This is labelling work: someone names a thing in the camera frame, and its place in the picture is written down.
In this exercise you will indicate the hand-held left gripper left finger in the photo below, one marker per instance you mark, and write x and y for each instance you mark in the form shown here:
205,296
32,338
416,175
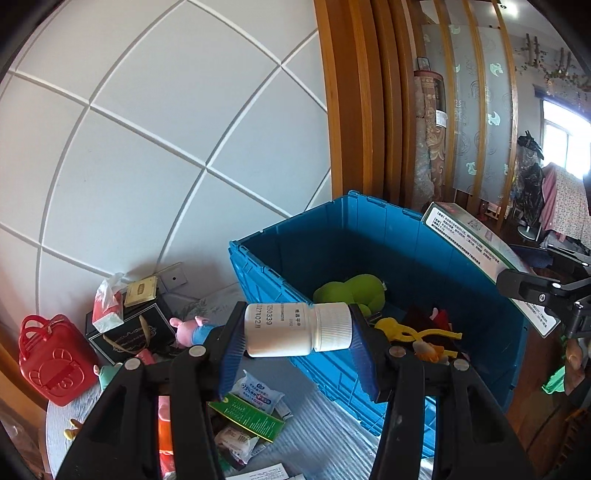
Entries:
231,360

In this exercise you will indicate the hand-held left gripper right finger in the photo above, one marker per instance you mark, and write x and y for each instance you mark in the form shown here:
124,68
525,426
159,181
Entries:
364,364

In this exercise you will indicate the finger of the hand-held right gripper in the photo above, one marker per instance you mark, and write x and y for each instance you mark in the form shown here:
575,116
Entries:
572,257
531,286

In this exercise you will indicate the yellow plastic clamp toy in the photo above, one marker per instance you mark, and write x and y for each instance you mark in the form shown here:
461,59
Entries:
392,326

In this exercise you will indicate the wide white pill bottle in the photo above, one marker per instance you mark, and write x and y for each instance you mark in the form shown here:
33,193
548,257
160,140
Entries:
286,330

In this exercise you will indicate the yellow duck toy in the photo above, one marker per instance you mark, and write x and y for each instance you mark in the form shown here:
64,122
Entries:
427,350

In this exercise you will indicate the green bordered box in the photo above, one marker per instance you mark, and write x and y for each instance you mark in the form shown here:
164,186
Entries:
466,240

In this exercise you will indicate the blue plastic storage crate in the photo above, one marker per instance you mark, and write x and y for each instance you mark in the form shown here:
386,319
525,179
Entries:
323,249

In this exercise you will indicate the person's right hand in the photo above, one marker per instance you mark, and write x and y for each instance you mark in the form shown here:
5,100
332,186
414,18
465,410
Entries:
577,360

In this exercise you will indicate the blue white wipes pack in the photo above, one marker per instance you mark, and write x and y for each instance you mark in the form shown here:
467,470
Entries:
258,392

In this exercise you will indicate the pig plush blue shirt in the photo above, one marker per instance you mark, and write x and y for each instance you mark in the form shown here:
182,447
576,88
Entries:
189,330

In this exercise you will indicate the long green box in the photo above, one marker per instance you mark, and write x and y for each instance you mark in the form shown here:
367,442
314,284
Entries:
244,417

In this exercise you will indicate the pink floral hanging cloth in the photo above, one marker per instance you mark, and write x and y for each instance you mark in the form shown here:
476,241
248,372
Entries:
565,198

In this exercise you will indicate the dark maroon cloth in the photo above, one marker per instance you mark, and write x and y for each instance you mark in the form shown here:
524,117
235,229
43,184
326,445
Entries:
415,316

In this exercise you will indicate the light blue striped cloth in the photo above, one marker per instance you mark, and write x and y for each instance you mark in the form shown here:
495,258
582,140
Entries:
323,424

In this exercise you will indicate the green plush toy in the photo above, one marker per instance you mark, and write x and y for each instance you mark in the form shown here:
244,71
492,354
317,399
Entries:
351,290

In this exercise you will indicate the brown white snack packet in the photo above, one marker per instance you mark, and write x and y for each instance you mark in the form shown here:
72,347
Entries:
235,443

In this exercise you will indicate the black hanging clothes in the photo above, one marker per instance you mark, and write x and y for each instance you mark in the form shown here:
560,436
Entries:
528,180

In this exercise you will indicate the red cloth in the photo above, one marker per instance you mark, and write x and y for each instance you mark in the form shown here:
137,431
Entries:
442,318

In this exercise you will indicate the black gift bag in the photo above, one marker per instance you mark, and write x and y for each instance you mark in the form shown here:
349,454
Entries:
129,337

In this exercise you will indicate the gold flat box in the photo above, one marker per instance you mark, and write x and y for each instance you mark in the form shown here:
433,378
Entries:
141,291

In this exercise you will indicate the long white medicine box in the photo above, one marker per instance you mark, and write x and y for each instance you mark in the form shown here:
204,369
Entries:
272,473

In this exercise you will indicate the window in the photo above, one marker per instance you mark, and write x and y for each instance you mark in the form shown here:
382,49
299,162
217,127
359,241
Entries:
565,134

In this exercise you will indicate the red white tissue box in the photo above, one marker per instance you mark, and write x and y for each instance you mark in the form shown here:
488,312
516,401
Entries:
106,309

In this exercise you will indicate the red toy suitcase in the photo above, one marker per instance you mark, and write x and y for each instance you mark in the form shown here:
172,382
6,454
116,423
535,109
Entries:
55,369

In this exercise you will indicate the floral patterned roll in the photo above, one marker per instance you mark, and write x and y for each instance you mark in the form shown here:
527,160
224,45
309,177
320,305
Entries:
431,138

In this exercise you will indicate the frosted glass partition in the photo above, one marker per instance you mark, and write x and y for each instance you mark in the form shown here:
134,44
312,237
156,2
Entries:
489,92

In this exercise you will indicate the white wall socket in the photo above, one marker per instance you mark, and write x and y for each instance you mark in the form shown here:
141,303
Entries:
171,277

